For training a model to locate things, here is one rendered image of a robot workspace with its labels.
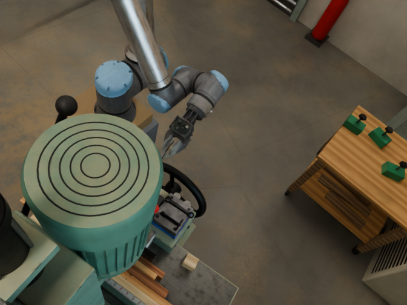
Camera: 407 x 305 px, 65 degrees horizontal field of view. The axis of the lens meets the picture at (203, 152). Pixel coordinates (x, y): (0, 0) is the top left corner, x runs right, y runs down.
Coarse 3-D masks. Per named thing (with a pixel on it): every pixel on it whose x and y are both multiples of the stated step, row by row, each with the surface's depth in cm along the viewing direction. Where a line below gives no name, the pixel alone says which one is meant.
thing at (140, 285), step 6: (24, 198) 92; (30, 210) 93; (132, 276) 88; (132, 282) 87; (138, 288) 87; (144, 288) 87; (150, 294) 87; (156, 294) 87; (156, 300) 86; (162, 300) 86
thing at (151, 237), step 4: (152, 232) 93; (148, 236) 92; (152, 236) 92; (148, 240) 91; (152, 240) 92; (148, 244) 91; (144, 248) 87; (144, 252) 86; (148, 252) 87; (152, 252) 87; (144, 256) 89; (148, 256) 86; (152, 256) 86; (148, 260) 90; (152, 260) 88
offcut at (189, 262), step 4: (188, 256) 94; (192, 256) 94; (184, 260) 93; (188, 260) 93; (192, 260) 94; (196, 260) 94; (184, 264) 94; (188, 264) 93; (192, 264) 93; (196, 264) 93; (188, 268) 95; (192, 268) 93
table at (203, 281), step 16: (192, 224) 106; (160, 256) 96; (176, 256) 97; (176, 272) 95; (192, 272) 96; (208, 272) 97; (176, 288) 92; (192, 288) 93; (208, 288) 94; (224, 288) 95; (128, 304) 92; (176, 304) 90; (192, 304) 91; (208, 304) 92; (224, 304) 93
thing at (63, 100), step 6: (60, 96) 53; (66, 96) 52; (60, 102) 52; (66, 102) 52; (72, 102) 52; (60, 108) 52; (66, 108) 52; (72, 108) 52; (60, 114) 53; (66, 114) 53; (72, 114) 54; (60, 120) 54; (24, 204) 61; (24, 210) 61
